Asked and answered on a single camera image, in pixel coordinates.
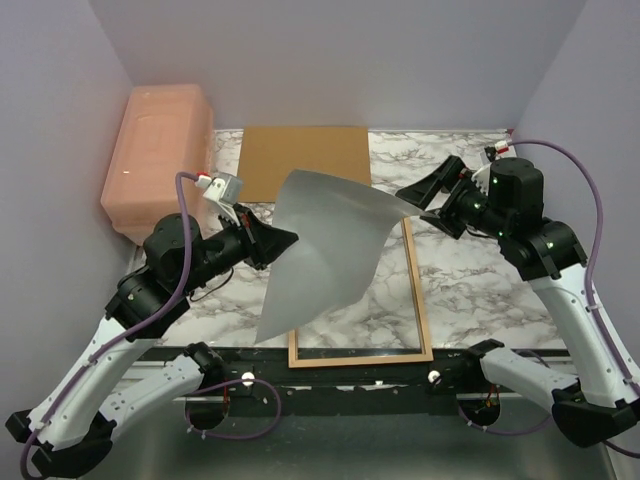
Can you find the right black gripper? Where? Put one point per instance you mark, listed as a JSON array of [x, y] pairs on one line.
[[420, 194]]

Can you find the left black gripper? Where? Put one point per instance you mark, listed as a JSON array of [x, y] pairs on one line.
[[262, 242]]

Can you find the photo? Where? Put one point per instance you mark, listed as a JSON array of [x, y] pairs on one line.
[[342, 227]]

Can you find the brown frame backing board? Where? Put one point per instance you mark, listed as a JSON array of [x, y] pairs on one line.
[[269, 154]]

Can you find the clear acrylic glass sheet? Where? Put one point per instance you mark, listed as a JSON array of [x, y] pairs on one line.
[[381, 322]]

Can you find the brown wooden picture frame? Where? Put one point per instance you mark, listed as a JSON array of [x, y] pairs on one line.
[[424, 355]]

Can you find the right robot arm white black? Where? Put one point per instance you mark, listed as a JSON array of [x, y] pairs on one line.
[[504, 200]]

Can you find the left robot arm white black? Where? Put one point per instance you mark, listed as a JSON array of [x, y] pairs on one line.
[[75, 427]]

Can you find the pink plastic storage box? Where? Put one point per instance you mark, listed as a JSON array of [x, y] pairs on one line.
[[165, 129]]

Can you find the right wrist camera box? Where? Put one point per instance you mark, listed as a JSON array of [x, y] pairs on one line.
[[492, 160]]

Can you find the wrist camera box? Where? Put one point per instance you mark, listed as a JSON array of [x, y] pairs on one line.
[[492, 160], [222, 192]]

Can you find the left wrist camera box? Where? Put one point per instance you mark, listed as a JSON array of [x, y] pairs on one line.
[[222, 192]]

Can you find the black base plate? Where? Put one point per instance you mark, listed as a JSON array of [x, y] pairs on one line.
[[384, 389]]

